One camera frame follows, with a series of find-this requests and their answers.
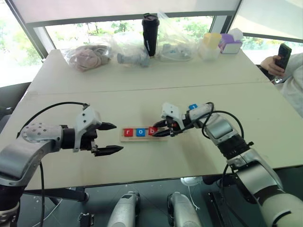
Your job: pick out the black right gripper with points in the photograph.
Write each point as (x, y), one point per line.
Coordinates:
(172, 125)

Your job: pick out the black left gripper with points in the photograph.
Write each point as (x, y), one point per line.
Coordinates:
(88, 140)

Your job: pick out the red letter b block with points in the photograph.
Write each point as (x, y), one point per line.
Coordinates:
(152, 131)

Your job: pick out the black smartphone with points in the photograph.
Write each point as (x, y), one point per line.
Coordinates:
(284, 53)

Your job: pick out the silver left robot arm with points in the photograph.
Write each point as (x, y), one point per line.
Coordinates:
(21, 153)

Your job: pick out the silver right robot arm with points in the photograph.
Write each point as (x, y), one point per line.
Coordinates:
(220, 128)

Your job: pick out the red letter r block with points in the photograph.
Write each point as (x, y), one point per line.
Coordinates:
(127, 133)

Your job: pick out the blue letter o block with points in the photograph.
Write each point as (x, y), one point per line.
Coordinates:
(140, 132)

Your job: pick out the wooden letter tray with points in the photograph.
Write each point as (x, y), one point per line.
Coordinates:
(142, 139)

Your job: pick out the silver rounded robot leg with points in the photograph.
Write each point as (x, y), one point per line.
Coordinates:
(123, 210)
(183, 210)

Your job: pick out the person's hand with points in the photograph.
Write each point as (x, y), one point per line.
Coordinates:
(270, 65)

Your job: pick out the white object under table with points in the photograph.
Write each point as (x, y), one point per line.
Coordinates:
(190, 181)

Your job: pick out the plastic bag with pink items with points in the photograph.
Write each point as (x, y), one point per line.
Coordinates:
(87, 58)

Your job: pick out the clear plastic container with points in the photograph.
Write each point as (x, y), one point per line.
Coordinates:
(208, 53)

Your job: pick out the large clear plastic bag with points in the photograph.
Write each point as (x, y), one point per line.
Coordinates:
(176, 40)

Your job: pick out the black travel tumbler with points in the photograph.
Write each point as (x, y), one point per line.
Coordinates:
(150, 35)

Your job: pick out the purple tissue box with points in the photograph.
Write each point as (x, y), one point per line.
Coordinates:
(230, 43)

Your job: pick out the person in white clothing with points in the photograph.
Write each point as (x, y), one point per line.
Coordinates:
(294, 82)

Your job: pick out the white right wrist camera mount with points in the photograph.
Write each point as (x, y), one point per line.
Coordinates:
(171, 110)

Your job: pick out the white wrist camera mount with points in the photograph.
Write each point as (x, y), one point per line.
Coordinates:
(171, 110)
(86, 118)

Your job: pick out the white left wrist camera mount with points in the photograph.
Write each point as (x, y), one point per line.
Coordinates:
(86, 118)

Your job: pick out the black table frame bar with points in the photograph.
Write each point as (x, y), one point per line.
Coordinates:
(64, 194)

